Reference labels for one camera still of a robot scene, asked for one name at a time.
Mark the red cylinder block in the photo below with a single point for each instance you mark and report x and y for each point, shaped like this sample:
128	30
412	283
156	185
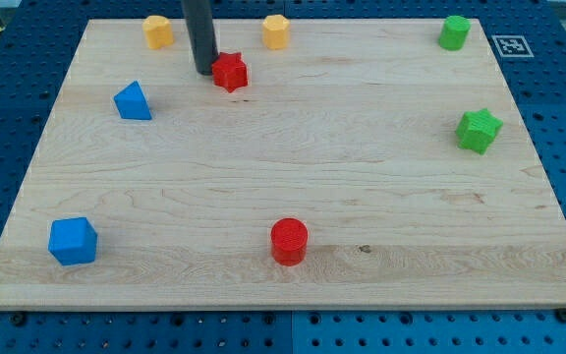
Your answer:
289	238

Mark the blue triangle block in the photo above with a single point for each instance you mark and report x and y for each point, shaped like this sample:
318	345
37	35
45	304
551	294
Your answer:
131	103

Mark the blue cube block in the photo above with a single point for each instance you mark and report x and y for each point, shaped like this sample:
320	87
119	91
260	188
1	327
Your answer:
72	241

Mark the white fiducial marker tag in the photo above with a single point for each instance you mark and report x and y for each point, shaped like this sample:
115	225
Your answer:
512	46

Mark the yellow heart block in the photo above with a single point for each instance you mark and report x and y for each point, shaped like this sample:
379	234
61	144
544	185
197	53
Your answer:
157	31

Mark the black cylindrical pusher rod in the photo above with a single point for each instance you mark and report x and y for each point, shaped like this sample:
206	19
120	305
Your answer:
200	27

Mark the green cylinder block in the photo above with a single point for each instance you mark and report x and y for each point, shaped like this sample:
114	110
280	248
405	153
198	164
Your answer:
454	32

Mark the wooden board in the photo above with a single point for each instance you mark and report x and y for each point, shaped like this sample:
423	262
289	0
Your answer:
350	129

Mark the yellow hexagon block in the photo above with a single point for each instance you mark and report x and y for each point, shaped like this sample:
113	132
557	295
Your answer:
276	32

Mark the green star block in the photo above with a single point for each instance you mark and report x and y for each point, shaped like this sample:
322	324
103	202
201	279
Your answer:
477	130

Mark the red star block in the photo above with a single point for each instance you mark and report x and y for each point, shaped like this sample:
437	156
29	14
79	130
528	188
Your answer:
230	71

